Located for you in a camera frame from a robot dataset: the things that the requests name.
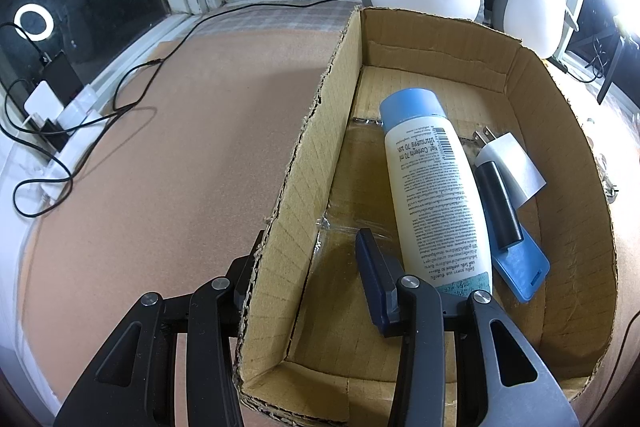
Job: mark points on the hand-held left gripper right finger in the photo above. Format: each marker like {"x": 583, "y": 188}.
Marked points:
{"x": 370, "y": 277}

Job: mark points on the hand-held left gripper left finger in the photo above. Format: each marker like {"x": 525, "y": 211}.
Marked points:
{"x": 240, "y": 277}

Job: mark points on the white bottle with blue cap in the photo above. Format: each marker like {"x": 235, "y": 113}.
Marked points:
{"x": 430, "y": 187}

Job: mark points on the cardboard box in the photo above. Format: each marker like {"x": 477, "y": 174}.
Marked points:
{"x": 325, "y": 157}

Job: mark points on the black cylinder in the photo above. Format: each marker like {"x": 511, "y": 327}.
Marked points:
{"x": 497, "y": 207}

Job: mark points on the blue device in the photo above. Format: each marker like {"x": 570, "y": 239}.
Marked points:
{"x": 525, "y": 269}

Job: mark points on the white plug charger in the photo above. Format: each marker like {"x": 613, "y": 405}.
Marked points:
{"x": 515, "y": 167}

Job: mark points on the white power strip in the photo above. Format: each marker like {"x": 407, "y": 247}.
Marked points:
{"x": 85, "y": 127}

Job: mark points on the black plug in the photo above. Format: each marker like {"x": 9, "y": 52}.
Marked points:
{"x": 50, "y": 132}

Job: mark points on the white power adapter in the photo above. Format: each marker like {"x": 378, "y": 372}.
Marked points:
{"x": 42, "y": 104}

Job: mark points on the checked cloth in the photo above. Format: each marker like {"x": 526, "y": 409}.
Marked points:
{"x": 280, "y": 17}

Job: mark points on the black power adapter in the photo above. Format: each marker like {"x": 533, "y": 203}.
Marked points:
{"x": 65, "y": 77}

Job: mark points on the black tripod stand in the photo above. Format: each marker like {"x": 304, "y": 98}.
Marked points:
{"x": 612, "y": 67}

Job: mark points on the small black switch box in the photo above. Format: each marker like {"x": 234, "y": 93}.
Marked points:
{"x": 561, "y": 67}

